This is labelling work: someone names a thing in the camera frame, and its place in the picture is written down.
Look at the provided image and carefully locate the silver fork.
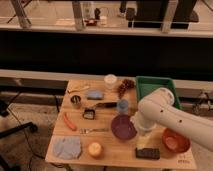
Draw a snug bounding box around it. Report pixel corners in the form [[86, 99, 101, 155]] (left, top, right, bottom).
[[79, 128, 109, 134]]

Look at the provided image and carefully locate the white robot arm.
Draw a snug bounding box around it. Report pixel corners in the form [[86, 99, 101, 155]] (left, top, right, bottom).
[[131, 88, 213, 151]]

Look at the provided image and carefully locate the blue plastic cup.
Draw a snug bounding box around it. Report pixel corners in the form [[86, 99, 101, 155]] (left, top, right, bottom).
[[117, 99, 129, 114]]

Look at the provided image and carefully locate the white cup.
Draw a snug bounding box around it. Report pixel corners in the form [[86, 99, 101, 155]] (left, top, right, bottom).
[[104, 74, 117, 90]]

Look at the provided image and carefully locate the small metal cup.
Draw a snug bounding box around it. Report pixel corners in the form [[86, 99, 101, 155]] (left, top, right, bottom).
[[70, 95, 81, 108]]

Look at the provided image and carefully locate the black rectangular sponge block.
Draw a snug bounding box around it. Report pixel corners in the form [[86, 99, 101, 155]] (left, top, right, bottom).
[[135, 148, 160, 160]]

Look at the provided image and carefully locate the purple bowl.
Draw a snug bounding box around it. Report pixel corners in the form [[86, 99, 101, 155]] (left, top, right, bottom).
[[111, 114, 137, 140]]

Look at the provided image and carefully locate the orange-red bowl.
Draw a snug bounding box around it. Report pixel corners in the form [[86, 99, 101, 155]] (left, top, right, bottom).
[[162, 128, 191, 153]]

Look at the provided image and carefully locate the yellow apple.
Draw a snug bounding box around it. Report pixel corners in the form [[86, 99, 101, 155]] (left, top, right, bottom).
[[88, 142, 103, 157]]

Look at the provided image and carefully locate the green plastic tray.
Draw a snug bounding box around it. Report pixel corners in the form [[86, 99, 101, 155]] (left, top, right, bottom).
[[135, 76, 181, 109]]

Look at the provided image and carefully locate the bunch of dark grapes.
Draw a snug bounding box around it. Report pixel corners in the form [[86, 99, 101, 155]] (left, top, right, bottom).
[[117, 79, 135, 98]]

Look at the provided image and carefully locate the blue sponge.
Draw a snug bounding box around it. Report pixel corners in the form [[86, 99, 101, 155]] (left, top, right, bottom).
[[87, 91, 104, 100]]

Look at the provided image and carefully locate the orange carrot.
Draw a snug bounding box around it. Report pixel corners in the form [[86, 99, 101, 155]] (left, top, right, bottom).
[[63, 113, 77, 131]]

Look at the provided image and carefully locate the blue-grey folded cloth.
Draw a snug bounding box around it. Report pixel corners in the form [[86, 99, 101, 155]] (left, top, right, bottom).
[[53, 136, 81, 160]]

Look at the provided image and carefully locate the yellow banana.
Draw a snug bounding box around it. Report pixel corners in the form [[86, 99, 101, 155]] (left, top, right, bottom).
[[67, 84, 90, 93]]

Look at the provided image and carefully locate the black office chair base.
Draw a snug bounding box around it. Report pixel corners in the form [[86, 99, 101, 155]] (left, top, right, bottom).
[[0, 99, 39, 171]]

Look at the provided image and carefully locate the black-handled strainer tool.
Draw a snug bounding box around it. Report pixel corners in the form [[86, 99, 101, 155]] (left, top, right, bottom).
[[82, 102, 117, 120]]

